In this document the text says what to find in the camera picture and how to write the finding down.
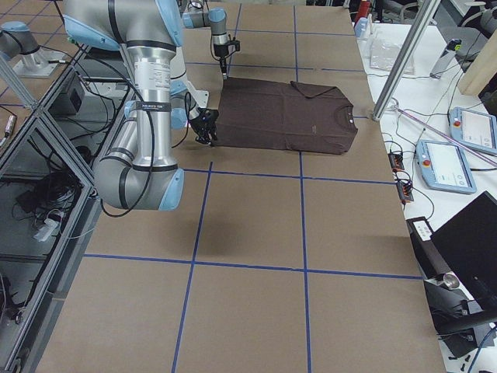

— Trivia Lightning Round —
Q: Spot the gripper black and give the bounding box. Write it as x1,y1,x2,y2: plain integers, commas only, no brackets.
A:
212,37,241,80
189,109,219,147

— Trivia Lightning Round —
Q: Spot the dark brown t-shirt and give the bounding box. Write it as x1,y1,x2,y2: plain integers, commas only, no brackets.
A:
216,78,358,155

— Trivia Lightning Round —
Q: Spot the third robot arm grey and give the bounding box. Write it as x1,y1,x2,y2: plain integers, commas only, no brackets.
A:
1,21,64,78

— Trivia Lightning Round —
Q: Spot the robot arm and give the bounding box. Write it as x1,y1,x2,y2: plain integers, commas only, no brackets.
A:
179,1,241,80
63,1,218,214

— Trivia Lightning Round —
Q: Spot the red cylinder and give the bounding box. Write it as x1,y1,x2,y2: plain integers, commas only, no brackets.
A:
357,0,370,19

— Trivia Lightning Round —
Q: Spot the clear plastic bag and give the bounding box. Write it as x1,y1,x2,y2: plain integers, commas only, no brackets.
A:
370,39,402,71

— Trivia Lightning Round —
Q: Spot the black power strip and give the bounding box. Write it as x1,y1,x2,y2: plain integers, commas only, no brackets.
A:
388,151,414,206

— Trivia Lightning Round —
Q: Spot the near teach pendant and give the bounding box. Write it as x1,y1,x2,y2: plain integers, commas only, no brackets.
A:
415,140,477,194

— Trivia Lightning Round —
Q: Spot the teach pendant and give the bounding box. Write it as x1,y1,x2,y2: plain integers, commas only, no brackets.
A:
415,140,477,194
449,107,496,155

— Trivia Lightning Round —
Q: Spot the far teach pendant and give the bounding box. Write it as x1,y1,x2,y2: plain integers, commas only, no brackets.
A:
449,107,496,155

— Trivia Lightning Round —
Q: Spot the black monitor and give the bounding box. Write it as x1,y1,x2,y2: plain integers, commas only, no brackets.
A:
407,191,496,357

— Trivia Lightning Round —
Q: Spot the aluminium frame rack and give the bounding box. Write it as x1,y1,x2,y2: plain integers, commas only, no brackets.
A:
1,49,130,372

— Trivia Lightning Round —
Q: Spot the aluminium camera mast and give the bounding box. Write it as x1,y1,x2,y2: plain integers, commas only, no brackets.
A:
372,0,441,121

